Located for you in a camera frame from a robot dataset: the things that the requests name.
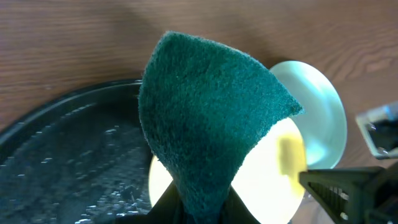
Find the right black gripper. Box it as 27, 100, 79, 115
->
299, 163, 397, 224

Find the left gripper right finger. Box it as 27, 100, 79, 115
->
222, 187, 259, 224

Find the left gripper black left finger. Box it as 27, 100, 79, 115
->
114, 182, 187, 224

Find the yellow round plate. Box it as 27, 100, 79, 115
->
148, 117, 308, 224

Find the light green plate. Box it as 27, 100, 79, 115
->
270, 60, 348, 169

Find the green yellow sponge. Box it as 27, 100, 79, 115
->
138, 31, 303, 218

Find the black round tray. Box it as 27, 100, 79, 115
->
1, 80, 152, 224

